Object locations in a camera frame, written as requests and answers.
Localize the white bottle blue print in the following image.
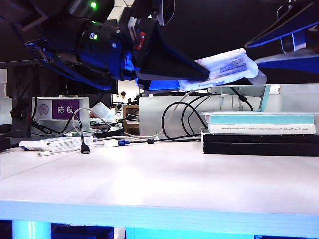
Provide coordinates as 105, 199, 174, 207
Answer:
90, 102, 119, 121

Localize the white arched cable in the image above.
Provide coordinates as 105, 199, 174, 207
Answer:
71, 107, 121, 125

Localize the wooden box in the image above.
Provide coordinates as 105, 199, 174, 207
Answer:
123, 105, 140, 136

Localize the black looped cable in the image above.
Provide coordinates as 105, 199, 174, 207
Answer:
181, 94, 213, 136
161, 95, 209, 143

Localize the black monitor matte back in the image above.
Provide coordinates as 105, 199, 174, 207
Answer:
58, 73, 118, 96

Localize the black monitor stand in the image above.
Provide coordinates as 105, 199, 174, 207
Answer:
6, 65, 60, 139

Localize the black cable with ferrite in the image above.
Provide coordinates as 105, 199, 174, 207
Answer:
128, 135, 201, 146

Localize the black monitor power cable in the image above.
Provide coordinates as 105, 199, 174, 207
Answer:
230, 87, 254, 112

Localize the black device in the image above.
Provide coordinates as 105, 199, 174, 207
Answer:
0, 124, 12, 153

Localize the dark blue crate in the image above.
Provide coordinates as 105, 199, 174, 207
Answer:
51, 222, 114, 239

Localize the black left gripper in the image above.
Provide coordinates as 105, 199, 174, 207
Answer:
109, 15, 210, 92

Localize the purple name plate holder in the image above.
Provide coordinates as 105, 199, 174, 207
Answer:
32, 97, 90, 122

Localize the teal book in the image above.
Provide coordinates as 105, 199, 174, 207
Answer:
200, 112, 319, 126

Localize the white printed tube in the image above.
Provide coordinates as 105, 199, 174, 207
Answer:
19, 137, 95, 152

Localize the black cable on desk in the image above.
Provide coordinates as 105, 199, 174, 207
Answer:
31, 113, 75, 135

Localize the long white cable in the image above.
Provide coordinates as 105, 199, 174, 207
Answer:
123, 89, 197, 140

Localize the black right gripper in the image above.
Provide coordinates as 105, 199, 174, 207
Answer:
245, 1, 319, 70

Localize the white desk partition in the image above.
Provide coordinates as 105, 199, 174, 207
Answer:
139, 95, 260, 140

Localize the white tissue packet purple print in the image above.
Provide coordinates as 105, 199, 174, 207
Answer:
179, 48, 260, 91

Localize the white USB cable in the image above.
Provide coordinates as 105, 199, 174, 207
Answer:
38, 148, 83, 157

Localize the white book printed spine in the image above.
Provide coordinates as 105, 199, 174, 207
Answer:
207, 124, 316, 135

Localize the green white small box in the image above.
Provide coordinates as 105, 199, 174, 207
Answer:
63, 131, 95, 138

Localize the teal white monitor stand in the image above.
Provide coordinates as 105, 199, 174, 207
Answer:
213, 84, 271, 114

